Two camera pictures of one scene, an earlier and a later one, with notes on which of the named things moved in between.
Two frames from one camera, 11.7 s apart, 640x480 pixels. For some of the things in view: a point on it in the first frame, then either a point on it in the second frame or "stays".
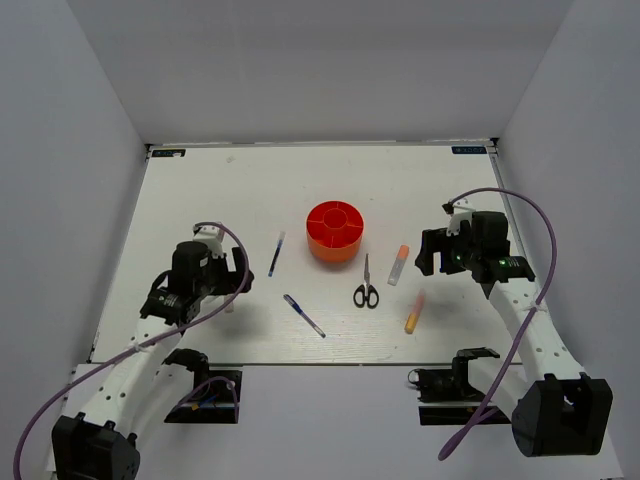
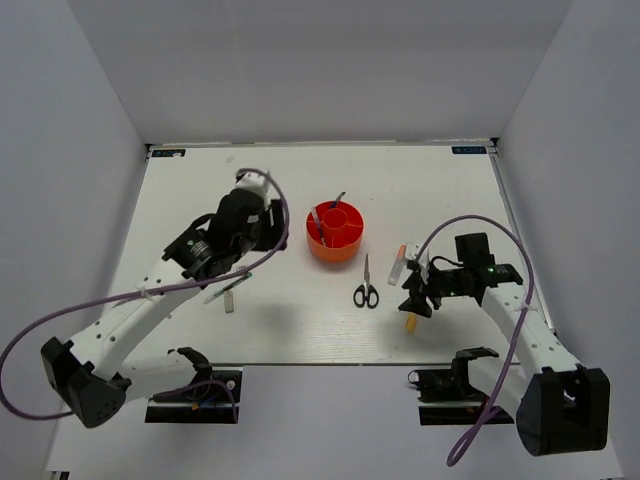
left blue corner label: (169, 153) stays
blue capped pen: (277, 253) to (338, 198)
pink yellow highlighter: (414, 315) stays
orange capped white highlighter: (401, 258) stays
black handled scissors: (366, 292) stays
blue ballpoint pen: (298, 310) to (315, 214)
